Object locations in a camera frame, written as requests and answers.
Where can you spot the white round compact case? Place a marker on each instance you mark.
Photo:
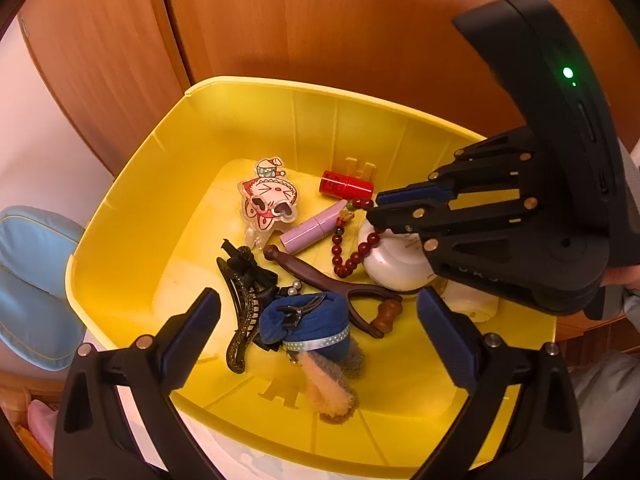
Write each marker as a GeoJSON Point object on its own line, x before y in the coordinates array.
{"type": "Point", "coordinates": [398, 263]}

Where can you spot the white cream jar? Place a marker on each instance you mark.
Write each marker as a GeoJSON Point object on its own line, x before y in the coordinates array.
{"type": "Point", "coordinates": [478, 306]}

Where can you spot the cartoon rabbit hair claw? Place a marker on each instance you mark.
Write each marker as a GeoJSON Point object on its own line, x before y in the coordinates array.
{"type": "Point", "coordinates": [268, 202]}

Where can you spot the pink bed sheet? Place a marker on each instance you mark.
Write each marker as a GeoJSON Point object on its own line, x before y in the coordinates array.
{"type": "Point", "coordinates": [42, 424]}

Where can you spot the blue chair backrest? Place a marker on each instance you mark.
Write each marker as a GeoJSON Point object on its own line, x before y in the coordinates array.
{"type": "Point", "coordinates": [37, 322]}

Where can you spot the black bow pearl hairpiece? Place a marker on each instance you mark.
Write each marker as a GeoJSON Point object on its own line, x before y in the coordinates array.
{"type": "Point", "coordinates": [243, 265]}

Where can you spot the yellow plastic bin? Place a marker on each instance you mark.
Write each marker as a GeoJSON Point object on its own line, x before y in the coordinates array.
{"type": "Point", "coordinates": [154, 243]}

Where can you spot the purple lipstick tube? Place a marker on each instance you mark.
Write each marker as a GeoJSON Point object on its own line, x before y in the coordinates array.
{"type": "Point", "coordinates": [312, 230]}

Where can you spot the brown wooden massager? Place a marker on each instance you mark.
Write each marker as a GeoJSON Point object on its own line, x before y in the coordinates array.
{"type": "Point", "coordinates": [315, 278]}

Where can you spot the black lace hair clip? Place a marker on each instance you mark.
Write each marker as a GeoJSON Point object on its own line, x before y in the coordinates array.
{"type": "Point", "coordinates": [247, 310]}

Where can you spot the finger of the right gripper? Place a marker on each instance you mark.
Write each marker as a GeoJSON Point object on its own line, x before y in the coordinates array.
{"type": "Point", "coordinates": [411, 217]}
{"type": "Point", "coordinates": [414, 192]}

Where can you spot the red lipstick tube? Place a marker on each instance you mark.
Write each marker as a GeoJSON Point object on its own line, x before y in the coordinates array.
{"type": "Point", "coordinates": [345, 187]}

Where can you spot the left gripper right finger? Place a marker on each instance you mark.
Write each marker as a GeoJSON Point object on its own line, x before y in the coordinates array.
{"type": "Point", "coordinates": [454, 337]}

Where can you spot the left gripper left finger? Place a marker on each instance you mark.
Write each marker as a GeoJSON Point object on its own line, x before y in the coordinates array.
{"type": "Point", "coordinates": [183, 338]}

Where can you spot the person right hand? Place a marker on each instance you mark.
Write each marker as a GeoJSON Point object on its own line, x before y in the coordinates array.
{"type": "Point", "coordinates": [627, 276]}

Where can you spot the blue plush hair clip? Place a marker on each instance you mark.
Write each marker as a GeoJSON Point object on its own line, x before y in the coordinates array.
{"type": "Point", "coordinates": [314, 331]}

